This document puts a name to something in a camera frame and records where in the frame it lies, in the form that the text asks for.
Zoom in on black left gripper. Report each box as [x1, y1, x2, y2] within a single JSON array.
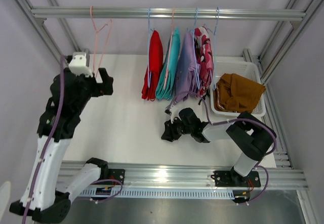
[[72, 68, 113, 114]]

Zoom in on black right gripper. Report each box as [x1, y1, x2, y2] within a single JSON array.
[[161, 116, 192, 142]]

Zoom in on light blue hanger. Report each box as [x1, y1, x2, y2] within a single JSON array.
[[147, 7, 154, 88], [207, 7, 220, 90]]

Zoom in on red trousers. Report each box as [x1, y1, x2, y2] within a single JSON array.
[[141, 30, 164, 101]]

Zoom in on brown trousers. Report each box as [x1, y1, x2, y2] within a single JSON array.
[[213, 73, 266, 113]]

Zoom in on white plastic mesh basket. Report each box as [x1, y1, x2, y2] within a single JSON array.
[[211, 61, 266, 117]]

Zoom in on pink wire hanger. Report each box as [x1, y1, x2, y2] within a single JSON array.
[[90, 6, 113, 73]]

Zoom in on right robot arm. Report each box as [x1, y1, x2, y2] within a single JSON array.
[[161, 108, 277, 187]]

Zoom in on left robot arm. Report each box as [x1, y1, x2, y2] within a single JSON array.
[[9, 68, 113, 223]]

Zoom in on teal trousers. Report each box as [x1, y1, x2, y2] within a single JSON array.
[[155, 27, 181, 100]]

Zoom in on empty light blue hanger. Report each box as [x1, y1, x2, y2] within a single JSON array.
[[207, 7, 220, 90]]

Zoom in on purple trousers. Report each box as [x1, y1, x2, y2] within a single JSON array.
[[175, 32, 200, 103]]

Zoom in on blue hanger with purple trousers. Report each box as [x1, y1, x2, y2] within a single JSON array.
[[187, 7, 201, 88]]

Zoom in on pink floral trousers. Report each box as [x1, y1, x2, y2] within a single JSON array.
[[194, 26, 214, 99]]

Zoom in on pink hanger with teal trousers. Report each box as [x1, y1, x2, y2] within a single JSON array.
[[164, 7, 175, 89]]

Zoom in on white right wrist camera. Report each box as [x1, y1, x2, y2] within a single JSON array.
[[165, 105, 179, 123]]

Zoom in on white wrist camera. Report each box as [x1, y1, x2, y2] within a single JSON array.
[[68, 52, 93, 77], [165, 105, 179, 123]]

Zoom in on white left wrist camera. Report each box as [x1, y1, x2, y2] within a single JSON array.
[[68, 52, 93, 77]]

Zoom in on aluminium hanging rail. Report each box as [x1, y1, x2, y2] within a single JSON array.
[[31, 7, 306, 21]]

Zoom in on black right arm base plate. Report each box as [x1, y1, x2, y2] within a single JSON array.
[[211, 170, 261, 188]]

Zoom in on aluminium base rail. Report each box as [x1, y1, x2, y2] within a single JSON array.
[[32, 161, 310, 191]]

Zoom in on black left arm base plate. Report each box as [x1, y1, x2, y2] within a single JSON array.
[[107, 168, 126, 184]]

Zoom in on right aluminium frame post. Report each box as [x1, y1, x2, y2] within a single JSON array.
[[242, 0, 323, 169]]

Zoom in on aluminium frame post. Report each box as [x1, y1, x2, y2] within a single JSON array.
[[14, 0, 82, 61], [242, 0, 323, 169]]

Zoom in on white slotted cable duct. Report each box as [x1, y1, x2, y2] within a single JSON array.
[[79, 187, 234, 200]]

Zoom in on left aluminium frame post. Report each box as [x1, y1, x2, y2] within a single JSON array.
[[14, 0, 82, 61]]

